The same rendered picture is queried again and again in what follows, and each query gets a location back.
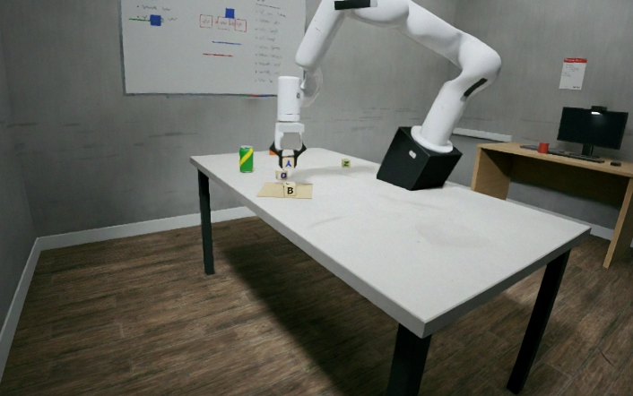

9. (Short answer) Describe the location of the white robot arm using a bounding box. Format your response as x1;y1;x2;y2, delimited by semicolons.
277;0;501;153

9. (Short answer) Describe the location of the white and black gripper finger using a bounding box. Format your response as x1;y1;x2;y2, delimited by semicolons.
269;141;283;168
293;143;307;168

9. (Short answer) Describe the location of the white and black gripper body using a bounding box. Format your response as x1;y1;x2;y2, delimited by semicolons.
274;121;302;150

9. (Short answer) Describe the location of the green drink can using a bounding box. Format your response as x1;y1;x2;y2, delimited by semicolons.
239;146;254;173

